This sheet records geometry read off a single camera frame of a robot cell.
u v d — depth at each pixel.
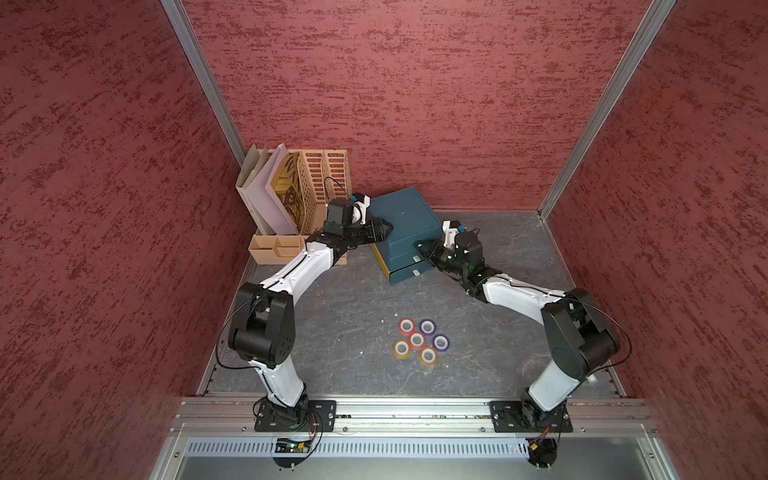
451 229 0.83
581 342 0.47
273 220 0.97
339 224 0.70
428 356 0.84
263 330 0.47
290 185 1.01
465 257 0.69
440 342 0.87
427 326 0.90
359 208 0.73
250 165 0.93
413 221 0.87
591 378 0.79
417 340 0.87
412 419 0.76
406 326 0.90
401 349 0.85
